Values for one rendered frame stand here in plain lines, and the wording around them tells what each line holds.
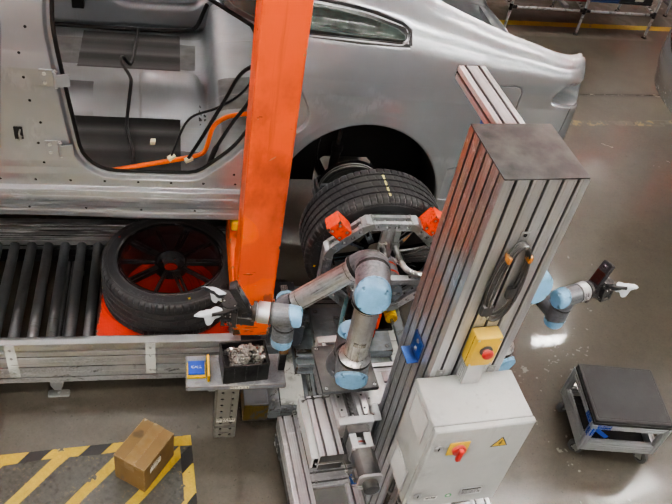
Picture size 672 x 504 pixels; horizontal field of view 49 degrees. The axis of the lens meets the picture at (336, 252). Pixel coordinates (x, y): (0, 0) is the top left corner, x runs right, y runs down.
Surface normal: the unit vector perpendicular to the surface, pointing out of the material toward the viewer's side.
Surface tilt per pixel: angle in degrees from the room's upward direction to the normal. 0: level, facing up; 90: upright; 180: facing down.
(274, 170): 90
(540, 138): 0
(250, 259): 90
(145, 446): 0
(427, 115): 90
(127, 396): 0
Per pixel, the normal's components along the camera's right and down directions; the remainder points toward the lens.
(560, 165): 0.15, -0.73
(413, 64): 0.18, 0.55
